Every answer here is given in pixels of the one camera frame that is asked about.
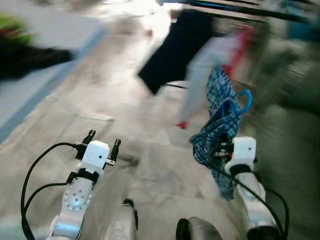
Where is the black metal clothes rack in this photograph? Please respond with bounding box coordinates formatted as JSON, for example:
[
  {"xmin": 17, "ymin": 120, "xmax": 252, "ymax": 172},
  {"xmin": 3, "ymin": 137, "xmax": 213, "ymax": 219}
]
[{"xmin": 160, "ymin": 0, "xmax": 320, "ymax": 25}]

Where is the green leather sofa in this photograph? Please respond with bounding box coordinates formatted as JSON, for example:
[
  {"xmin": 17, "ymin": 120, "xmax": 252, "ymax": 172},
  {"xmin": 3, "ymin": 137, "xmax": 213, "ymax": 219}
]
[{"xmin": 252, "ymin": 40, "xmax": 320, "ymax": 240}]

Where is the blue white plaid shirt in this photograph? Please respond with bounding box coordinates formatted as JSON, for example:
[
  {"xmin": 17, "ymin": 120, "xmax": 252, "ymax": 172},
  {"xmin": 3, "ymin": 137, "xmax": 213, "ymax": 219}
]
[{"xmin": 190, "ymin": 65, "xmax": 242, "ymax": 201}]

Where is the black crumpled cloth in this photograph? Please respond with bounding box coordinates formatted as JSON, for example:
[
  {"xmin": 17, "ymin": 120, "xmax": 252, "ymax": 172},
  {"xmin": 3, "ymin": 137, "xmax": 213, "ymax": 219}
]
[{"xmin": 0, "ymin": 35, "xmax": 76, "ymax": 82}]

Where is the dark navy hanging garment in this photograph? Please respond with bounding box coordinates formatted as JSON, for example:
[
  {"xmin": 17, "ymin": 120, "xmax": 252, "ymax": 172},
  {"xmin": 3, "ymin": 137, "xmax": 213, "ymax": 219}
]
[{"xmin": 137, "ymin": 9, "xmax": 217, "ymax": 96}]

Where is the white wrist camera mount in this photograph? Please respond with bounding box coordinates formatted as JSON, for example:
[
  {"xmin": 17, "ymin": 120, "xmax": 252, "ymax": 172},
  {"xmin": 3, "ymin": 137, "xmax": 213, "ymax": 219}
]
[
  {"xmin": 232, "ymin": 136, "xmax": 257, "ymax": 167},
  {"xmin": 80, "ymin": 140, "xmax": 111, "ymax": 176}
]

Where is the silver right robot leg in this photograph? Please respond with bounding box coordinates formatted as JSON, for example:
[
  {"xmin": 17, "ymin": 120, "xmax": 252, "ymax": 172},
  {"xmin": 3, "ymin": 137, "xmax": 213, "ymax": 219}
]
[{"xmin": 175, "ymin": 217, "xmax": 224, "ymax": 240}]

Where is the white red hanging garment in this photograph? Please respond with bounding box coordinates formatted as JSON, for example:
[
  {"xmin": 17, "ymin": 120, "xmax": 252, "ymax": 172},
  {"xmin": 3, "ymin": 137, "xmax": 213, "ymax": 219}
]
[{"xmin": 176, "ymin": 27, "xmax": 254, "ymax": 130}]

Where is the green cloth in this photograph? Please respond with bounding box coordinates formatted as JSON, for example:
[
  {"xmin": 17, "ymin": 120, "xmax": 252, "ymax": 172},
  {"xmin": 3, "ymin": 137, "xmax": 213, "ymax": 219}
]
[{"xmin": 0, "ymin": 14, "xmax": 34, "ymax": 46}]

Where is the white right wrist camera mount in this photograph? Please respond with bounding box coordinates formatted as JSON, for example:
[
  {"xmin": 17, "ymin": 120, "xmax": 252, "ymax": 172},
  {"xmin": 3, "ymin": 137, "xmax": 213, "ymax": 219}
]
[{"xmin": 232, "ymin": 136, "xmax": 257, "ymax": 167}]

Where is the silver robot leg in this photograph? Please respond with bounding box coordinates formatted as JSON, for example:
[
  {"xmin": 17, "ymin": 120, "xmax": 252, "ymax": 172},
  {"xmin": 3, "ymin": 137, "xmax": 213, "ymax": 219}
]
[
  {"xmin": 104, "ymin": 199, "xmax": 139, "ymax": 240},
  {"xmin": 175, "ymin": 217, "xmax": 224, "ymax": 240}
]

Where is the blue plastic clothes hanger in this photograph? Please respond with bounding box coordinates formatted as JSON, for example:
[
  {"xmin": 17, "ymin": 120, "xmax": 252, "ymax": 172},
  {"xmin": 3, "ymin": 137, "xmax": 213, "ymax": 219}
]
[{"xmin": 220, "ymin": 88, "xmax": 254, "ymax": 126}]

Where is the silver left robot leg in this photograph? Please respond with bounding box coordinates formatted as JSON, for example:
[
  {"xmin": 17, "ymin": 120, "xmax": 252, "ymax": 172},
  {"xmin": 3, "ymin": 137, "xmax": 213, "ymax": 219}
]
[{"xmin": 104, "ymin": 199, "xmax": 139, "ymax": 240}]

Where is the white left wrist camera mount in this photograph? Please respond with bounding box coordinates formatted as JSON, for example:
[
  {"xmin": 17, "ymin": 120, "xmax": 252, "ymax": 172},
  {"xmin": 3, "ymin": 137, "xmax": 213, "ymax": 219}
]
[{"xmin": 80, "ymin": 140, "xmax": 111, "ymax": 176}]

